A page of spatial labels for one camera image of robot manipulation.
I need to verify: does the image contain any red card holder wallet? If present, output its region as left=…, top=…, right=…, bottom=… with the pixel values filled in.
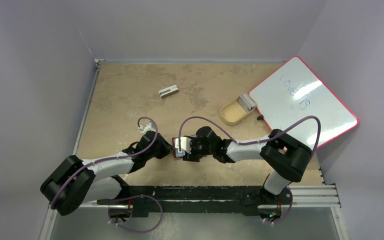
left=171, top=137, right=187, bottom=159

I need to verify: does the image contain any white credit card black stripe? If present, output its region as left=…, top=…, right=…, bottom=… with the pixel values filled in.
left=178, top=136, right=192, bottom=156

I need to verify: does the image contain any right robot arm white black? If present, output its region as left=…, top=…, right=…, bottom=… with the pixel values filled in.
left=173, top=126, right=313, bottom=204

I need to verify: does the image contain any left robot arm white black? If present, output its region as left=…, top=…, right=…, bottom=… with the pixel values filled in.
left=40, top=130, right=175, bottom=216

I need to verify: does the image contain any stack of white cards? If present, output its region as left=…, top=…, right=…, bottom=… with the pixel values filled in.
left=237, top=93, right=257, bottom=113

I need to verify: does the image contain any white grey card reader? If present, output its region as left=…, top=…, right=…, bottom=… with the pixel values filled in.
left=158, top=85, right=179, bottom=99

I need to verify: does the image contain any beige oval tray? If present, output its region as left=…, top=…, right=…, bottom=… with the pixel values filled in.
left=219, top=96, right=257, bottom=126

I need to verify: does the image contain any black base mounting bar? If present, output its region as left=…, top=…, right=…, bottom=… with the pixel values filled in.
left=97, top=180, right=293, bottom=221

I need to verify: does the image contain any pink-framed whiteboard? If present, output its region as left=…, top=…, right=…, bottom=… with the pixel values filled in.
left=249, top=56, right=360, bottom=148

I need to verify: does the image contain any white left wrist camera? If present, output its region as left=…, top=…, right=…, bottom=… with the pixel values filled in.
left=138, top=121, right=157, bottom=134

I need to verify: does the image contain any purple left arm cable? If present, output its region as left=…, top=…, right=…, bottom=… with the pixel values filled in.
left=50, top=116, right=164, bottom=234

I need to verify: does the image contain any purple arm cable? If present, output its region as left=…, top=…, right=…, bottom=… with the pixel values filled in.
left=177, top=115, right=322, bottom=226
left=50, top=116, right=164, bottom=234

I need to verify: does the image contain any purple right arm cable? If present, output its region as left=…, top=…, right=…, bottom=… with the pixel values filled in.
left=177, top=115, right=322, bottom=226

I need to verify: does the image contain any aluminium table frame rail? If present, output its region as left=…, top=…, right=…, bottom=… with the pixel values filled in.
left=38, top=58, right=342, bottom=240

